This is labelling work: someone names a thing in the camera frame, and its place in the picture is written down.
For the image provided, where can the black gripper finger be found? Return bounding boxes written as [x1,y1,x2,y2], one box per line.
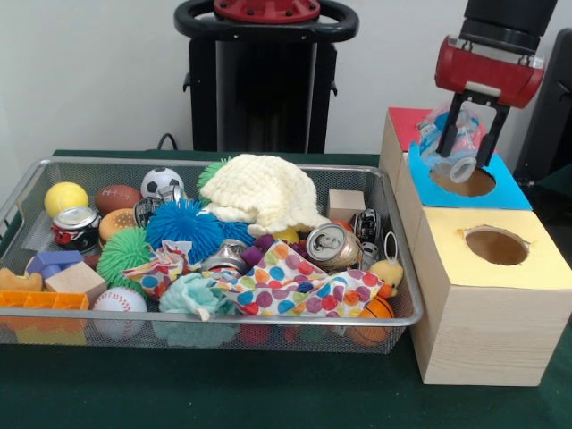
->
[436,91,468,158]
[479,103,511,170]

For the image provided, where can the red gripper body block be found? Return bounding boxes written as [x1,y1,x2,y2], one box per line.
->
[435,36,546,110]

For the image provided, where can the clear plastic bottle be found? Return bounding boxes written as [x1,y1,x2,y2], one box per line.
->
[416,105,489,184]

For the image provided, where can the white knitted cloth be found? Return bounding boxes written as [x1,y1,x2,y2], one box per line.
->
[198,154,330,238]

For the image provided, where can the blue spiky ball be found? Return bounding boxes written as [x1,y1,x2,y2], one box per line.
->
[146,198,224,265]

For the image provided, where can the wooden box with three holes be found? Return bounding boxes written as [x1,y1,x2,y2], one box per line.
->
[379,107,572,387]

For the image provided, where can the black upright panel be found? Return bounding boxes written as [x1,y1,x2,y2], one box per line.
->
[521,29,572,193]

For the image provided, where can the green cloth side table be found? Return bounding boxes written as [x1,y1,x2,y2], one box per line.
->
[534,164,572,199]

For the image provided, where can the crushed silver can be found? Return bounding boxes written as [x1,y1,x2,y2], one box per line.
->
[306,222,363,272]

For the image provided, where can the polka dot cloth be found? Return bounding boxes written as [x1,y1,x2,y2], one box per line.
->
[214,240,387,318]

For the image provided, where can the green spiky ball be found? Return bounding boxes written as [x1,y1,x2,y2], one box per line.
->
[97,226,153,289]

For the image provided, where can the small white baseball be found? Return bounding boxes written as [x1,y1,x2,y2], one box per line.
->
[92,287,148,339]

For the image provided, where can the red and silver can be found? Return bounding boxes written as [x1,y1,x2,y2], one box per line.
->
[51,207,101,251]

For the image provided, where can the smooth yellow ball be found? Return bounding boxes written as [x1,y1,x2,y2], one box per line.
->
[45,181,90,218]

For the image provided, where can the plain wooden cube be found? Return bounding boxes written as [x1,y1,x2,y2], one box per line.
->
[42,261,105,305]

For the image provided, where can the orange toy building block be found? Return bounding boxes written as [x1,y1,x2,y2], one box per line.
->
[0,289,88,345]

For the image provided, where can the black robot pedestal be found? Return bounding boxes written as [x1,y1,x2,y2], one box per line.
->
[174,0,360,153]

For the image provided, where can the clear wire mesh bin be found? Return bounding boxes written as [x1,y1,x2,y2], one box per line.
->
[0,157,425,351]

